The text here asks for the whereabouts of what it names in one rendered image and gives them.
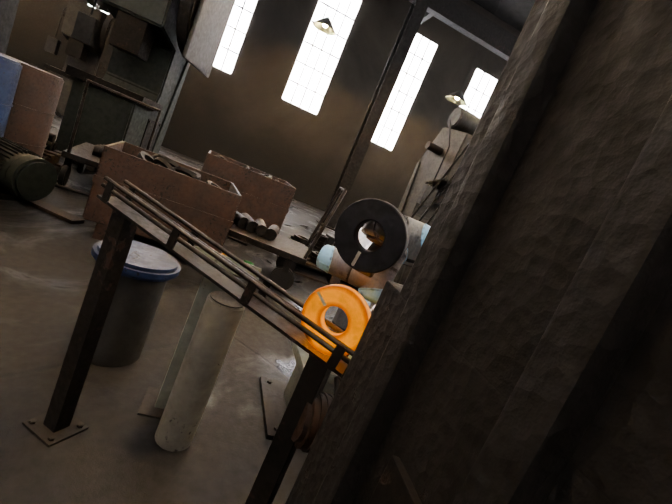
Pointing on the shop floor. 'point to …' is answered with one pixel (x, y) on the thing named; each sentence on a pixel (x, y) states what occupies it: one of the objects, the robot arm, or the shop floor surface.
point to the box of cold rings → (253, 188)
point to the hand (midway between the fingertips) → (374, 227)
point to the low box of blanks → (164, 191)
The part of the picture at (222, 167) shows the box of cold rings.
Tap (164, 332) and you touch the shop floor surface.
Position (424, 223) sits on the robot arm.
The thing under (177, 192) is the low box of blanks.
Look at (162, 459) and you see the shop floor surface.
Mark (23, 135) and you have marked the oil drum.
